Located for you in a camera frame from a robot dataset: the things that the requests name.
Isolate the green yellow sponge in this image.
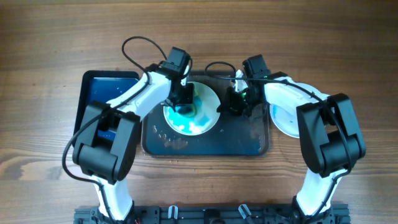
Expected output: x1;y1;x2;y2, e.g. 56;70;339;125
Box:
175;104;197;117

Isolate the white plate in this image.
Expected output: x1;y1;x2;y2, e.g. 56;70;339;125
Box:
163;82;221;136
268;82;330;139

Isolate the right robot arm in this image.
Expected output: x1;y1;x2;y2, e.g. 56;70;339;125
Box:
218;55;366;223

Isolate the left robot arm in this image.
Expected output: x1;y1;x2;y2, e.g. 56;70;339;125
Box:
65;47;193;223

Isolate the dark grey serving tray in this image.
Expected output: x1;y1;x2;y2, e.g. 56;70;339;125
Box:
141;70;270;157

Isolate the blue water tray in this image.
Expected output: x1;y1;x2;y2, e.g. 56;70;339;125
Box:
74;70;139;144

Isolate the black mounting rail base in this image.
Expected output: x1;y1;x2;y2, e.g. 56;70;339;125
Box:
73;204;351;224

